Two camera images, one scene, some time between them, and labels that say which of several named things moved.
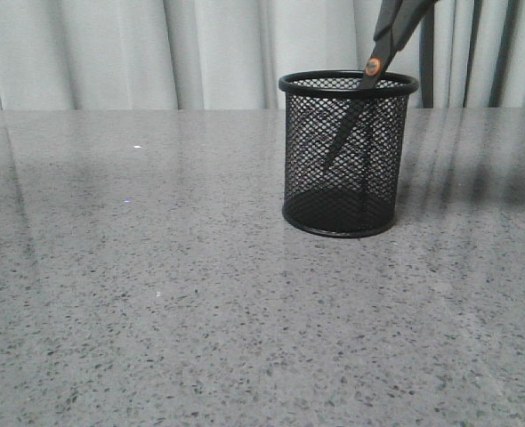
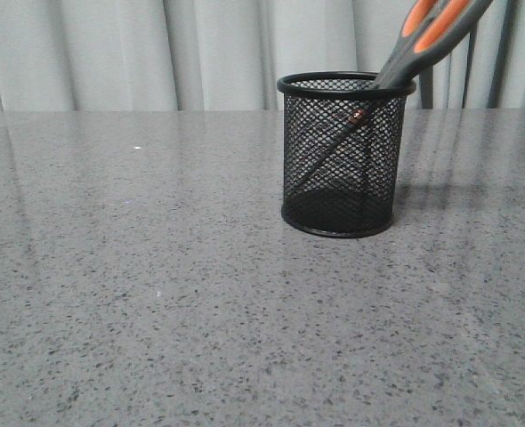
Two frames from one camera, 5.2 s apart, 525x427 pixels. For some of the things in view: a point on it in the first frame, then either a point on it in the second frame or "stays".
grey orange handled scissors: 395,20 to 432,29
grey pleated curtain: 54,55 stays
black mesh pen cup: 343,152 stays
